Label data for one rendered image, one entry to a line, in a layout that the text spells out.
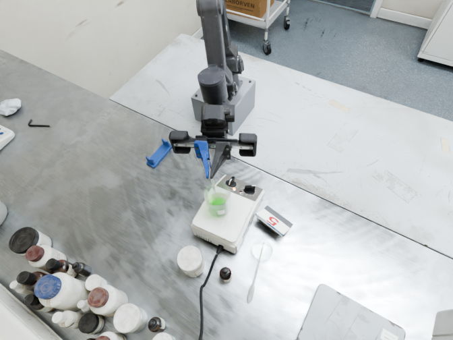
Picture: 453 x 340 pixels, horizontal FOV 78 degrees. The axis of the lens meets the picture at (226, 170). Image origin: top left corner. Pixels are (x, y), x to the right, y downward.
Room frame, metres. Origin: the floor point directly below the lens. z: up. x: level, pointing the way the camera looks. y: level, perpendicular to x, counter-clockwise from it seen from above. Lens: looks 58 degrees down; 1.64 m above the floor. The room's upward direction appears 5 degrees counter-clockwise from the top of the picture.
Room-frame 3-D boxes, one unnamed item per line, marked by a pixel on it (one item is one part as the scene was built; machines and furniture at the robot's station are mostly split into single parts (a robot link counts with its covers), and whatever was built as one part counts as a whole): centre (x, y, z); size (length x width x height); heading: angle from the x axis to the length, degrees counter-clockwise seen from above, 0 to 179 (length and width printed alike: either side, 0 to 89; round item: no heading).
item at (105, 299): (0.11, 0.30, 0.95); 0.06 x 0.06 x 0.11
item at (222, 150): (0.32, 0.01, 1.16); 0.07 x 0.04 x 0.06; 171
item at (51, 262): (0.20, 0.42, 0.95); 0.04 x 0.04 x 0.10
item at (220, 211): (0.31, 0.03, 1.03); 0.07 x 0.06 x 0.08; 52
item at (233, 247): (0.31, 0.01, 0.94); 0.22 x 0.13 x 0.08; 150
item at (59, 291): (0.14, 0.40, 0.96); 0.07 x 0.07 x 0.13
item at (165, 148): (0.55, 0.21, 0.92); 0.10 x 0.03 x 0.04; 145
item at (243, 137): (0.41, 0.02, 1.16); 0.19 x 0.08 x 0.06; 81
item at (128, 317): (0.07, 0.24, 0.93); 0.06 x 0.06 x 0.07
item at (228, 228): (0.29, 0.02, 0.98); 0.12 x 0.12 x 0.01; 60
